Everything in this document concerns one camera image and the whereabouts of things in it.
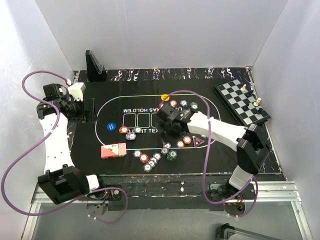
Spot red chips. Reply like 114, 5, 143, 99
119, 126, 129, 134
170, 100, 178, 108
176, 135, 192, 148

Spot green chips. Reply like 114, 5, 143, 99
190, 102, 198, 110

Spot black triangular dealer button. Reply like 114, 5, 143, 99
192, 136, 205, 148

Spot green poker chip stack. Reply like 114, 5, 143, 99
166, 150, 178, 162

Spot red playing card deck box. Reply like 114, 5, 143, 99
100, 142, 127, 159

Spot red poker chip stack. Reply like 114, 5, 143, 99
139, 153, 149, 164

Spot blue poker chip stack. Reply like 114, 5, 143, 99
143, 152, 162, 172

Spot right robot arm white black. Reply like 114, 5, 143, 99
156, 103, 271, 199

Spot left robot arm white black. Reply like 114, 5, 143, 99
36, 82, 107, 205

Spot yellow round blind button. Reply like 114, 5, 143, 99
161, 94, 170, 101

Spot blue round blind button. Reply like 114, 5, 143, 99
106, 122, 116, 132

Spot black card shoe holder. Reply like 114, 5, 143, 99
85, 50, 107, 82

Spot black poker felt mat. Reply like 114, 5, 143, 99
69, 79, 251, 176

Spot black silver chess board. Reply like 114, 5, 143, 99
214, 79, 271, 127

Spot black chess pawn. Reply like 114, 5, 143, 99
243, 104, 249, 111

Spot white chess piece tall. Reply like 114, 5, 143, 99
240, 84, 246, 92

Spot black chess piece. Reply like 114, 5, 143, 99
247, 90, 254, 97

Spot black case bottom corner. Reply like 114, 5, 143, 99
215, 223, 277, 240

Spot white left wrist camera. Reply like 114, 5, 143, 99
68, 82, 86, 102

